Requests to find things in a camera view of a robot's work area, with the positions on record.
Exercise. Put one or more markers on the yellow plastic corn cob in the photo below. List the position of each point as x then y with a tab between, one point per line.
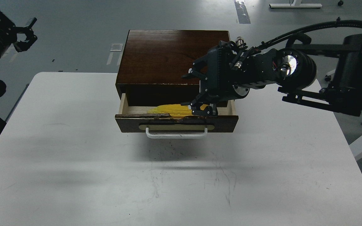
174	110

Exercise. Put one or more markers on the dark wooden cabinet box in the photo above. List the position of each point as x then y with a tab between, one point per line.
154	61

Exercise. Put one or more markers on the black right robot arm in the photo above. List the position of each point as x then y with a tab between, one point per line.
322	76

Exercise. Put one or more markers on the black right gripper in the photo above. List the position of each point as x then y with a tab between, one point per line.
232	70

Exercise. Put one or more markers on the wooden drawer with white handle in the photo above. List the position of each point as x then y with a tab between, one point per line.
135	119

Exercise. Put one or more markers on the white desk leg base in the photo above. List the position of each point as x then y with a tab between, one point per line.
295	4

